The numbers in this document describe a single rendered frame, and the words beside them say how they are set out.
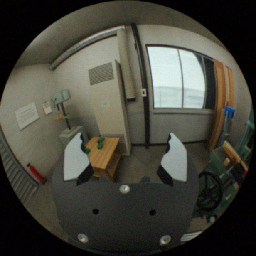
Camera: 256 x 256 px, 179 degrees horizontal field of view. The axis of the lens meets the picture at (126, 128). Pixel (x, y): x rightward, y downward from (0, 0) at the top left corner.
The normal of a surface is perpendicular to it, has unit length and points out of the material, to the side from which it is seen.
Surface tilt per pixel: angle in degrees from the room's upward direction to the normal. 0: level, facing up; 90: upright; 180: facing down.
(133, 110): 90
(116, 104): 90
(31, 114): 90
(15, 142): 90
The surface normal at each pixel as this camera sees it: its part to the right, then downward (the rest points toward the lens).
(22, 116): 0.97, -0.03
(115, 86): -0.18, 0.48
